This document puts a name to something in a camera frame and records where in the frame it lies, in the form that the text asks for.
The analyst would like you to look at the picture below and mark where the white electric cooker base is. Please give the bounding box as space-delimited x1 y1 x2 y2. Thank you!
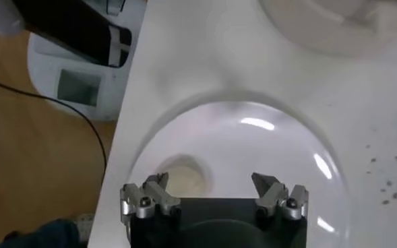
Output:
258 0 397 58

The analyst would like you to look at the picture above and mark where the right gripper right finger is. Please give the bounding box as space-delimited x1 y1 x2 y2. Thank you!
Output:
251 172 309 222

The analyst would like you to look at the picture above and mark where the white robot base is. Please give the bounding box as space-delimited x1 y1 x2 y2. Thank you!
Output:
28 32 133 122

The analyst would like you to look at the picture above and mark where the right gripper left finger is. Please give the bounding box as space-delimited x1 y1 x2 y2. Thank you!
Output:
119 172 181 224

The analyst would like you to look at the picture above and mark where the large white plate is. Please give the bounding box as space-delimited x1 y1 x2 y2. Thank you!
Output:
125 100 350 248

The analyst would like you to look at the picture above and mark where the thin black floor cable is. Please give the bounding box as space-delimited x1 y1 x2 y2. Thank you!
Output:
0 76 109 176

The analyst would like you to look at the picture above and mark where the dark blue cloth object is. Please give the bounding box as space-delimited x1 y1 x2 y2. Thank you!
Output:
0 218 84 248

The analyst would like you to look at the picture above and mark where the white steamed baozi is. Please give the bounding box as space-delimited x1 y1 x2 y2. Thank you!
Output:
156 154 212 199

